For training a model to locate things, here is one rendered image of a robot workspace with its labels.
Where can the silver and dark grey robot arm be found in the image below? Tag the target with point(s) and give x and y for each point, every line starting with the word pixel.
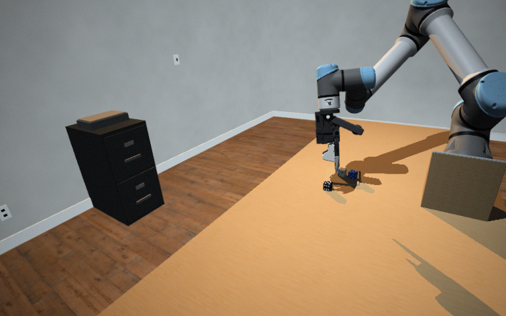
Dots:
pixel 484 95

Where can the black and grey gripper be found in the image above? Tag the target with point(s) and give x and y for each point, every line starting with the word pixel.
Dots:
pixel 329 133

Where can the white die with black pips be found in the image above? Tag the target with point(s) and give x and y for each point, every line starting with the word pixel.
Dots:
pixel 341 172

